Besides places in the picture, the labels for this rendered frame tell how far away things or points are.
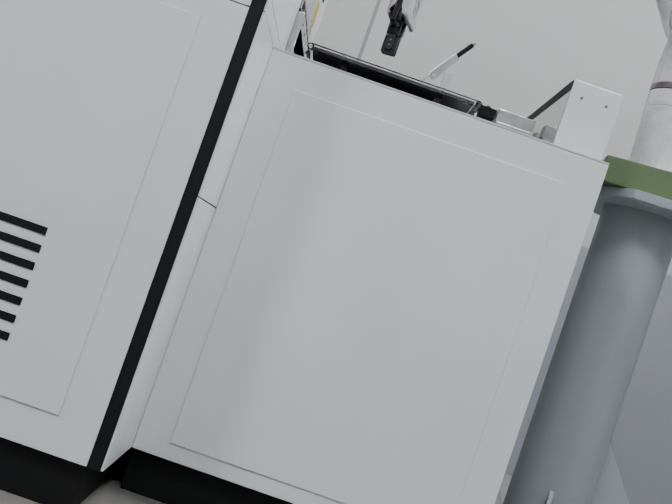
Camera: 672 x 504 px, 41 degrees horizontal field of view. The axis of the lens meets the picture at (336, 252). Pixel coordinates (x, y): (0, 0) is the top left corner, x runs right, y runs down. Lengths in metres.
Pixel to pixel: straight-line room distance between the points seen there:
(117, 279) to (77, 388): 0.17
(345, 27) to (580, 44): 0.92
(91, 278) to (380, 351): 0.51
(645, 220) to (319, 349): 0.71
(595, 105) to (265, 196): 0.62
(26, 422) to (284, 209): 0.54
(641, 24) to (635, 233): 1.93
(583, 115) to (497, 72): 1.90
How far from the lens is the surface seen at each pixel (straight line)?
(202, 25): 1.41
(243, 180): 1.56
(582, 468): 1.85
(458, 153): 1.57
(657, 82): 1.97
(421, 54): 3.60
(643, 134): 1.94
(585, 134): 1.69
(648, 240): 1.86
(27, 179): 1.42
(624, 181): 1.80
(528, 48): 3.61
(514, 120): 1.86
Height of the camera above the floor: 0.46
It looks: 2 degrees up
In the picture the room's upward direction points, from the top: 19 degrees clockwise
